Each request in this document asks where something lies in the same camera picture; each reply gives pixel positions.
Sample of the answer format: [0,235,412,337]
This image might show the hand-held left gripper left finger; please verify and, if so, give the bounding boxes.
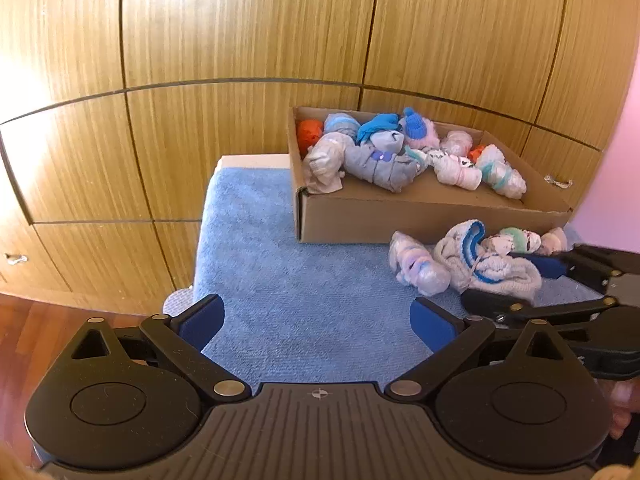
[72,292,253,403]

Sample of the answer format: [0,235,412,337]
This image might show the bright blue sock bundle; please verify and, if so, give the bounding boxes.
[356,113,401,145]

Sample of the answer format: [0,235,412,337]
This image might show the pink fluffy toy blue hat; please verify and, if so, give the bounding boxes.
[401,107,441,152]

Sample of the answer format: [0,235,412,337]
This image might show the pale grey-blue sock bundle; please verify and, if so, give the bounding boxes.
[345,130,426,193]

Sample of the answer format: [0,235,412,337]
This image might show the wooden wardrobe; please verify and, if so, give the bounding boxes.
[0,0,640,317]

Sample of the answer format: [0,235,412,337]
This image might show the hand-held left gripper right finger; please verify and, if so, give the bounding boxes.
[384,297,576,403]

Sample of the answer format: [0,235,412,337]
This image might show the white sock bundle dark print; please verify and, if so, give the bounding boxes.
[432,152,483,191]

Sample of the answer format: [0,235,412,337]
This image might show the white sock bundle teal band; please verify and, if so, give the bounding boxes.
[475,144,528,200]

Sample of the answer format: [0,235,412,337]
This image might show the white grey sock bundle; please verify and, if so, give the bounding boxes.
[302,132,351,195]

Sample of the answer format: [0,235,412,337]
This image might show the green white sock roll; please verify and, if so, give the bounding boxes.
[482,226,542,257]

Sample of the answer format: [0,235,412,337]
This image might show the small teal white sock roll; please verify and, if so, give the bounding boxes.
[405,146,436,166]

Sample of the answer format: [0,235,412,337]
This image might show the orange sock bundle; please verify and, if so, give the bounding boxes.
[296,119,326,153]

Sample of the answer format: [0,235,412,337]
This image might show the white sock bundle pastel stripes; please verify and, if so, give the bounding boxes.
[389,231,452,297]

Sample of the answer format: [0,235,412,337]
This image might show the grey sock bundle blue band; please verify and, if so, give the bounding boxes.
[322,112,362,142]

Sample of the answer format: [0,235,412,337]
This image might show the white knit sock blue stripes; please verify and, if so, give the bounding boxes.
[432,220,543,303]

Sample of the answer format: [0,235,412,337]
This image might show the small pale pink sock roll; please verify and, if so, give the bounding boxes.
[540,226,569,256]

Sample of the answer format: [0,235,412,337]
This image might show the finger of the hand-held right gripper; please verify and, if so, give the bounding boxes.
[461,289,621,333]
[520,244,623,293]

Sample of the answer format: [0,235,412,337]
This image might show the person's right hand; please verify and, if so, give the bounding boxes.
[607,380,640,441]

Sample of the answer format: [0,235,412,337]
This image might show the pinkish white sock roll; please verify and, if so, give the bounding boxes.
[440,130,475,157]

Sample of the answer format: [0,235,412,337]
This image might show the cardboard box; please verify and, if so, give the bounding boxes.
[287,106,575,245]

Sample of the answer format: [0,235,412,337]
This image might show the grey fabric pad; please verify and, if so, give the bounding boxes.
[164,287,195,313]

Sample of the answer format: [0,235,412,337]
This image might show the blue towel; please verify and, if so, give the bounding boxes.
[192,166,601,383]

